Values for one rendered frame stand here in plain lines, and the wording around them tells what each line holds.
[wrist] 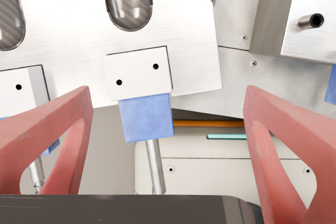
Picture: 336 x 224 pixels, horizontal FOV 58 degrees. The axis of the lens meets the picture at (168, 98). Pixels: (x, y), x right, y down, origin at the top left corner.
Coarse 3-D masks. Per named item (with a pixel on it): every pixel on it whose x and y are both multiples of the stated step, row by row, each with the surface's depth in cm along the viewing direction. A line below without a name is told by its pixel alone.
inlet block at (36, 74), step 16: (0, 80) 24; (16, 80) 24; (32, 80) 24; (0, 96) 24; (16, 96) 24; (32, 96) 24; (48, 96) 27; (0, 112) 24; (16, 112) 24; (32, 176) 27
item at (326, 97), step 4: (332, 68) 24; (332, 72) 24; (332, 76) 24; (332, 80) 24; (328, 84) 24; (332, 84) 23; (328, 88) 24; (332, 88) 23; (328, 92) 24; (332, 92) 23; (324, 96) 24; (328, 96) 24; (332, 96) 23; (324, 100) 24; (328, 100) 24; (332, 100) 23
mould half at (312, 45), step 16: (272, 0) 26; (288, 0) 22; (304, 0) 22; (320, 0) 22; (256, 16) 30; (272, 16) 25; (288, 16) 22; (256, 32) 29; (272, 32) 25; (288, 32) 22; (304, 32) 22; (320, 32) 22; (256, 48) 29; (272, 48) 24; (288, 48) 22; (304, 48) 22; (320, 48) 22
